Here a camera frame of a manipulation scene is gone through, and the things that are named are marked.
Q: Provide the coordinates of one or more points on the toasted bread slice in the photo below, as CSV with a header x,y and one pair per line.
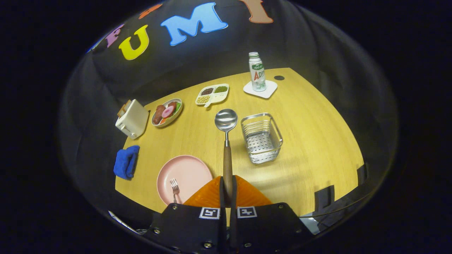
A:
x,y
126,105
121,111

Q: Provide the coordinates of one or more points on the black table hole cover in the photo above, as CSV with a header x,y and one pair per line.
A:
x,y
279,77

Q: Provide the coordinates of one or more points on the pink round plate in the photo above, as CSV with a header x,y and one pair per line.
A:
x,y
190,176

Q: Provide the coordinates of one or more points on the beige food plate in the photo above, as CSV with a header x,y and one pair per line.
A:
x,y
173,120

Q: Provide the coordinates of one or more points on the brown meat piece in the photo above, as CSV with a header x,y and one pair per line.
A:
x,y
158,114

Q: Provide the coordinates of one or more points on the white drink bottle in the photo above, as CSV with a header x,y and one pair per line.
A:
x,y
257,76

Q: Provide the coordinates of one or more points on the white toaster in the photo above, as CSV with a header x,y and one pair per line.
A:
x,y
134,118

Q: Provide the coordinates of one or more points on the green lettuce leaf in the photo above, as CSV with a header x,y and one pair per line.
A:
x,y
178,106

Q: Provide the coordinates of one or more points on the white divided bean dish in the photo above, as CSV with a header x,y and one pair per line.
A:
x,y
217,98

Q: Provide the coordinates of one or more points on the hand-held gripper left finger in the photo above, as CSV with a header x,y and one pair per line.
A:
x,y
222,195

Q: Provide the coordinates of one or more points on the black table edge bracket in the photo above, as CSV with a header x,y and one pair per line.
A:
x,y
324,198
362,173

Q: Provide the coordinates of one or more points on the white square coaster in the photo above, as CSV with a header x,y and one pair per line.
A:
x,y
271,88

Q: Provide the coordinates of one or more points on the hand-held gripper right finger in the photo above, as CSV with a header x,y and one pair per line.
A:
x,y
234,197

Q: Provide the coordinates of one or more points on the blue folded towel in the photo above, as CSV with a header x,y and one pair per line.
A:
x,y
125,162

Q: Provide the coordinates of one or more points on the pink ham slice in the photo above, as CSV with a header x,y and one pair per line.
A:
x,y
167,112

